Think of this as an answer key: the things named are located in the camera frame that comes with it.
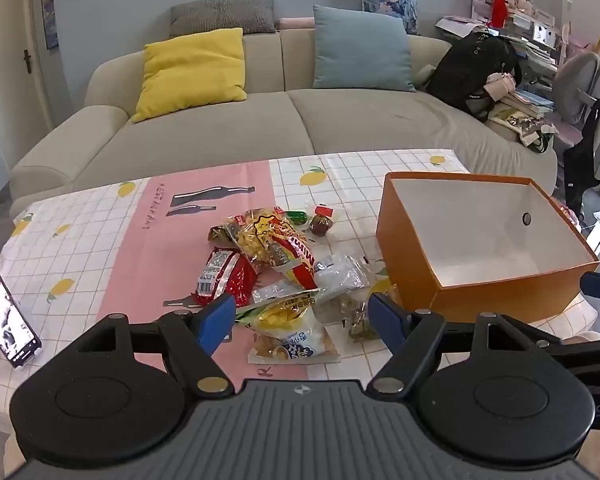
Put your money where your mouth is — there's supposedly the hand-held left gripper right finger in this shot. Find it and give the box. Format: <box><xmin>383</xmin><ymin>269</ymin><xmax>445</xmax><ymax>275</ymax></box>
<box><xmin>367</xmin><ymin>292</ymin><xmax>537</xmax><ymax>396</ymax></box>

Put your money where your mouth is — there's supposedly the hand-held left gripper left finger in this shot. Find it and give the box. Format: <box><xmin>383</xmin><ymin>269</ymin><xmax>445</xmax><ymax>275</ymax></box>
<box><xmin>75</xmin><ymin>292</ymin><xmax>236</xmax><ymax>396</ymax></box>

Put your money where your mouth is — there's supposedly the clear packet of brown snacks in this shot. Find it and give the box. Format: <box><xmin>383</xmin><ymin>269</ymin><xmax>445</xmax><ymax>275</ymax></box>
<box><xmin>328</xmin><ymin>287</ymin><xmax>402</xmax><ymax>345</ymax></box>

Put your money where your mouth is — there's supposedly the clear packet of white balls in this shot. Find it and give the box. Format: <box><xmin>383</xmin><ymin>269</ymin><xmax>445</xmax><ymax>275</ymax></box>
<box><xmin>313</xmin><ymin>255</ymin><xmax>377</xmax><ymax>306</ymax></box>

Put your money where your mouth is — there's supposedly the clear grey snack packet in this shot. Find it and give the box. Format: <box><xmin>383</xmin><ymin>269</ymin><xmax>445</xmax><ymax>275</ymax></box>
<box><xmin>252</xmin><ymin>281</ymin><xmax>322</xmax><ymax>307</ymax></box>

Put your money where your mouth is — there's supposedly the yellow and white snack bag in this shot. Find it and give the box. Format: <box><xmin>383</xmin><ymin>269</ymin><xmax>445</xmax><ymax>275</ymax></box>
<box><xmin>235</xmin><ymin>292</ymin><xmax>342</xmax><ymax>365</ymax></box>

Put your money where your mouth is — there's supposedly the orange cardboard box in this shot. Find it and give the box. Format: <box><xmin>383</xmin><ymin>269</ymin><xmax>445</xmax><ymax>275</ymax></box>
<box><xmin>376</xmin><ymin>171</ymin><xmax>600</xmax><ymax>325</ymax></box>

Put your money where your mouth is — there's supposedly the dark green snack packet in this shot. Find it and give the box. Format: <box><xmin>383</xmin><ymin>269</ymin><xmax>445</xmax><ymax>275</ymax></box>
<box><xmin>208</xmin><ymin>225</ymin><xmax>238</xmax><ymax>248</ymax></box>

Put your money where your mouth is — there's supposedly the clear bag of yellow chips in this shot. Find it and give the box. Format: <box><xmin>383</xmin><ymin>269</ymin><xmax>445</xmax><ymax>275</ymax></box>
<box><xmin>223</xmin><ymin>208</ymin><xmax>293</xmax><ymax>268</ymax></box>

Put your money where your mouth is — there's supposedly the red and yellow snack bag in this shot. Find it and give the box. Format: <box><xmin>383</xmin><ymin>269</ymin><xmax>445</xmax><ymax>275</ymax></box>
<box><xmin>272</xmin><ymin>227</ymin><xmax>319</xmax><ymax>291</ymax></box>

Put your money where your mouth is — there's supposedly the dark red snack packet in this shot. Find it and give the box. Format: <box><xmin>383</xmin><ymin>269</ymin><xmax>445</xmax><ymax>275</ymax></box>
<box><xmin>308</xmin><ymin>203</ymin><xmax>336</xmax><ymax>236</ymax></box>

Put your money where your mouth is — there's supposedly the black garment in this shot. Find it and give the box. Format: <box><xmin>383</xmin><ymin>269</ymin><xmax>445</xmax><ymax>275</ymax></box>
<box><xmin>561</xmin><ymin>94</ymin><xmax>600</xmax><ymax>218</ymax></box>

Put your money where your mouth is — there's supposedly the printed checked tablecloth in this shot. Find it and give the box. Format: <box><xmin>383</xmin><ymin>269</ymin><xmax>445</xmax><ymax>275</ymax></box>
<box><xmin>0</xmin><ymin>149</ymin><xmax>600</xmax><ymax>433</ymax></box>

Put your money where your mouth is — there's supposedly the printed tote bag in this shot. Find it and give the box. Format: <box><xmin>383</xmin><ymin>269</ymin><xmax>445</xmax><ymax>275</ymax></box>
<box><xmin>486</xmin><ymin>109</ymin><xmax>559</xmax><ymax>154</ymax></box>

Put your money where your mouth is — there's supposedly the stack of books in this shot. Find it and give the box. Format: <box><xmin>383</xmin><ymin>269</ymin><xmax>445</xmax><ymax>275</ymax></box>
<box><xmin>500</xmin><ymin>87</ymin><xmax>556</xmax><ymax>120</ymax></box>

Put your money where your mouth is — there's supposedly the beige sofa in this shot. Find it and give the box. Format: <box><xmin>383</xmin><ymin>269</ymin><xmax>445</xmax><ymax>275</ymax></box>
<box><xmin>10</xmin><ymin>27</ymin><xmax>558</xmax><ymax>221</ymax></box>

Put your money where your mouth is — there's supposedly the grey office chair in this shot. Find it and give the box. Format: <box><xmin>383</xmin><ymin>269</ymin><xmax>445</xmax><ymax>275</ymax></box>
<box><xmin>550</xmin><ymin>51</ymin><xmax>600</xmax><ymax>131</ymax></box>

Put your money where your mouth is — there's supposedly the smartphone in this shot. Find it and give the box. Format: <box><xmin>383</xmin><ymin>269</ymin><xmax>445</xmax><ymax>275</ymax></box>
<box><xmin>0</xmin><ymin>259</ymin><xmax>43</xmax><ymax>370</ymax></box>

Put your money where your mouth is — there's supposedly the beige cloth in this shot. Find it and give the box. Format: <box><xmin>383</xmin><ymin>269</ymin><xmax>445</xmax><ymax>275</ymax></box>
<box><xmin>482</xmin><ymin>72</ymin><xmax>523</xmax><ymax>102</ymax></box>

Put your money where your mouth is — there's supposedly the yellow pillow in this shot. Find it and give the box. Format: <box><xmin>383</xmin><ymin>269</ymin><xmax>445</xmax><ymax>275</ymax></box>
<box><xmin>131</xmin><ymin>27</ymin><xmax>248</xmax><ymax>124</ymax></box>

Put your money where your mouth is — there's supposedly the black backpack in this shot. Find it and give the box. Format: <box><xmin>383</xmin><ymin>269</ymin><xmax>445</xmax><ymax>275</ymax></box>
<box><xmin>425</xmin><ymin>32</ymin><xmax>523</xmax><ymax>121</ymax></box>

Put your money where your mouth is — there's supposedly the cluttered desk shelf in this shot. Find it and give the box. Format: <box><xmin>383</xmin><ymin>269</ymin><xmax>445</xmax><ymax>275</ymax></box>
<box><xmin>434</xmin><ymin>0</ymin><xmax>573</xmax><ymax>68</ymax></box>

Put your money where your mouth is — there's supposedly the light blue pillow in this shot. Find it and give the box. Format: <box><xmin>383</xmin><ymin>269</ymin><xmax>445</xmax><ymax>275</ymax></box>
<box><xmin>311</xmin><ymin>5</ymin><xmax>417</xmax><ymax>93</ymax></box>

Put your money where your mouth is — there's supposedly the grey checked pillow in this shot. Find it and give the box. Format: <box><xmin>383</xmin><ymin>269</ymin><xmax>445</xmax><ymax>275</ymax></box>
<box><xmin>169</xmin><ymin>0</ymin><xmax>278</xmax><ymax>38</ymax></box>

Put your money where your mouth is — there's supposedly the door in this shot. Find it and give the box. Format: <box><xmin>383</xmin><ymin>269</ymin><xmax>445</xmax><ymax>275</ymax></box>
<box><xmin>0</xmin><ymin>0</ymin><xmax>56</xmax><ymax>191</ymax></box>

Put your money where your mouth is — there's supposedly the wall poster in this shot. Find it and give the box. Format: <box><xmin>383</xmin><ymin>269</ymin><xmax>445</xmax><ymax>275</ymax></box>
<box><xmin>42</xmin><ymin>0</ymin><xmax>61</xmax><ymax>52</ymax></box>

